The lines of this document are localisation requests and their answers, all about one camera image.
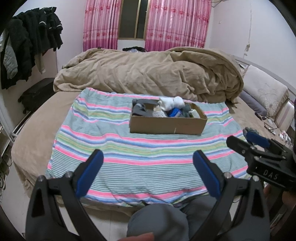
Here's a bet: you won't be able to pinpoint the grey cloth on bed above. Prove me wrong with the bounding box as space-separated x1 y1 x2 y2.
243 127 259 137

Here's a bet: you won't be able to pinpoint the dark window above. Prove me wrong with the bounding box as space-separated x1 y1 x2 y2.
118 0 149 40

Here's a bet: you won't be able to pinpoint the grey pillow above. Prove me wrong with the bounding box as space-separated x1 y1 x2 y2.
239 90 267 116

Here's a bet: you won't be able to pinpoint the pink curtain right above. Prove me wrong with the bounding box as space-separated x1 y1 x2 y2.
144 0 212 51

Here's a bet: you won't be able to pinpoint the black suitcase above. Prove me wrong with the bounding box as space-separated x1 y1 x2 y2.
18 78 55 114

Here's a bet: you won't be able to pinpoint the cartoon tissue packet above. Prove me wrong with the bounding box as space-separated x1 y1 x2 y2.
188 109 200 118

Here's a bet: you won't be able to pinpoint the beige crumpled blanket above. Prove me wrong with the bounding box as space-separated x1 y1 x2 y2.
53 47 244 103

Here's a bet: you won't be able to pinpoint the black hanging clothes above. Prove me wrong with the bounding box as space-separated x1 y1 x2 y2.
1 6 63 89

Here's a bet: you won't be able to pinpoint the blue tissue packet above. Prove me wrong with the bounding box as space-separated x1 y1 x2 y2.
166 108 182 118

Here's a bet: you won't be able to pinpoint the pink curtain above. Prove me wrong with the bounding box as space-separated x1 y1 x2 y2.
83 0 121 51
144 0 212 51

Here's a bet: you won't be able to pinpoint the beige floral pillow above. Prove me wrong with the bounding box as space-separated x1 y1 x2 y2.
243 65 289 118

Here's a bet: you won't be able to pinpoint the striped colourful towel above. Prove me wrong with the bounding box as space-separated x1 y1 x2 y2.
46 88 247 207

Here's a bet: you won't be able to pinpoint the white sock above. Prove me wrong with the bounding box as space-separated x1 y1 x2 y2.
158 96 185 111

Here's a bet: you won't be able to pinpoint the person's left hand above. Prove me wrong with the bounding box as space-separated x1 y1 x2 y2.
118 232 154 241

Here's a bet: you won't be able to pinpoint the bag of cotton swabs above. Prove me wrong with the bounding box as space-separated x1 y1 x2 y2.
152 105 167 118

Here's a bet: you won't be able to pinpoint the dark grey sock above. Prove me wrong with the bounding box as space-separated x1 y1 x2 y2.
132 99 158 117

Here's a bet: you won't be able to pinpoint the person's right hand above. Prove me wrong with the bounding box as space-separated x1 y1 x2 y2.
263 184 295 230

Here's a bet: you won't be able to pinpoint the grey trouser legs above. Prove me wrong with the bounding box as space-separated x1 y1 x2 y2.
126 195 216 240

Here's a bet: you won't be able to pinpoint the pink curtain left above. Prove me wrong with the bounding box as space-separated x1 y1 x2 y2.
83 0 121 51

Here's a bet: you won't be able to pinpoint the brown cardboard box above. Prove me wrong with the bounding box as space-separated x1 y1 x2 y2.
129 103 208 135

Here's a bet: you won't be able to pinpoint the grey cloth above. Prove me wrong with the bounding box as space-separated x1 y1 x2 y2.
180 104 191 118
243 127 259 137

